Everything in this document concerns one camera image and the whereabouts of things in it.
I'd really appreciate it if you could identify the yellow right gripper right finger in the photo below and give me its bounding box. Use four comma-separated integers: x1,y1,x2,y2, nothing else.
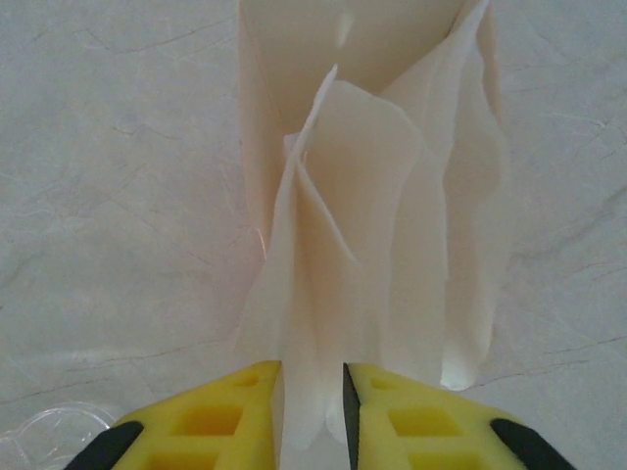
341,360,574,470

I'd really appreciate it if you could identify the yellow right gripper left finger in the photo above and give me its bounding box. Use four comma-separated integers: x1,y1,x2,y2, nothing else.
72,359,285,470

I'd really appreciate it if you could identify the clear plastic coffee dripper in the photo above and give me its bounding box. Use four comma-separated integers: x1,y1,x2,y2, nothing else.
0,399,119,470

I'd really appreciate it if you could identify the white paper coffee filter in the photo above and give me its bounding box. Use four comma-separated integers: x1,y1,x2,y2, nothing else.
234,63,427,451
376,0,513,393

